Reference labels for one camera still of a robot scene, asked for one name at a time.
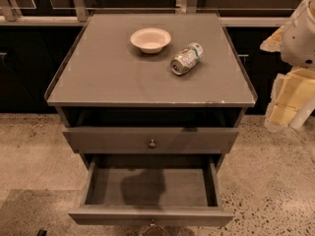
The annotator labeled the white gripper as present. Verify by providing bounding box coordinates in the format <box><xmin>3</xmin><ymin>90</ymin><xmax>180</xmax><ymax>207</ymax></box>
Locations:
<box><xmin>260</xmin><ymin>26</ymin><xmax>315</xmax><ymax>132</ymax></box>

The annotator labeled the green 7up can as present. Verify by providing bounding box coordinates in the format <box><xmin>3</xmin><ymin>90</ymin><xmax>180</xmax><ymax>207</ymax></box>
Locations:
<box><xmin>170</xmin><ymin>42</ymin><xmax>204</xmax><ymax>76</ymax></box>

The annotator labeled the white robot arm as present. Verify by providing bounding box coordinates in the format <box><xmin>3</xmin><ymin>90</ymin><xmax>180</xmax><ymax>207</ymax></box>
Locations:
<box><xmin>260</xmin><ymin>0</ymin><xmax>315</xmax><ymax>133</ymax></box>

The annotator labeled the grey drawer cabinet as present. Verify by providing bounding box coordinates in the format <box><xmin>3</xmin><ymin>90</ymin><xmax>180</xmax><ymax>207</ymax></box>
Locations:
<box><xmin>43</xmin><ymin>13</ymin><xmax>259</xmax><ymax>169</ymax></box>

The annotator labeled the brass top drawer knob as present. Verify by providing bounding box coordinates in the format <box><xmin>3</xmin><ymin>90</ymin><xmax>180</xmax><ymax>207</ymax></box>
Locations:
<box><xmin>149</xmin><ymin>140</ymin><xmax>157</xmax><ymax>148</ymax></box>

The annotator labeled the brass drawer knob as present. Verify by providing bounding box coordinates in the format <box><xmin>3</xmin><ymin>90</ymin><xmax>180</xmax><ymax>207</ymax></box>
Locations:
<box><xmin>149</xmin><ymin>140</ymin><xmax>157</xmax><ymax>148</ymax></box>
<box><xmin>143</xmin><ymin>220</ymin><xmax>167</xmax><ymax>236</ymax></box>

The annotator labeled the top grey drawer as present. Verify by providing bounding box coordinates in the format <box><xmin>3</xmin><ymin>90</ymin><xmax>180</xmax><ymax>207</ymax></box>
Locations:
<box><xmin>63</xmin><ymin>127</ymin><xmax>238</xmax><ymax>154</ymax></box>

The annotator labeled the brass middle drawer knob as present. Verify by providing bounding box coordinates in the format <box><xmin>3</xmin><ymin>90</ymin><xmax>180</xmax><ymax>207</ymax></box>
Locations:
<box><xmin>143</xmin><ymin>220</ymin><xmax>167</xmax><ymax>236</ymax></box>

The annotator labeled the open middle grey drawer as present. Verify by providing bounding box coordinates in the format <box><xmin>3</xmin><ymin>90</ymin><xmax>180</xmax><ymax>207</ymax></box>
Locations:
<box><xmin>69</xmin><ymin>154</ymin><xmax>234</xmax><ymax>226</ymax></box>

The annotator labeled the white paper bowl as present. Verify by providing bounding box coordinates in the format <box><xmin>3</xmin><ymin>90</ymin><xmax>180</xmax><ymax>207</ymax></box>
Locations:
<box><xmin>130</xmin><ymin>28</ymin><xmax>171</xmax><ymax>54</ymax></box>

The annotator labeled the metal railing with glass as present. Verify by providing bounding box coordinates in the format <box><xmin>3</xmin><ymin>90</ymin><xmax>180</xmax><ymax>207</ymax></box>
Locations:
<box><xmin>0</xmin><ymin>0</ymin><xmax>303</xmax><ymax>27</ymax></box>

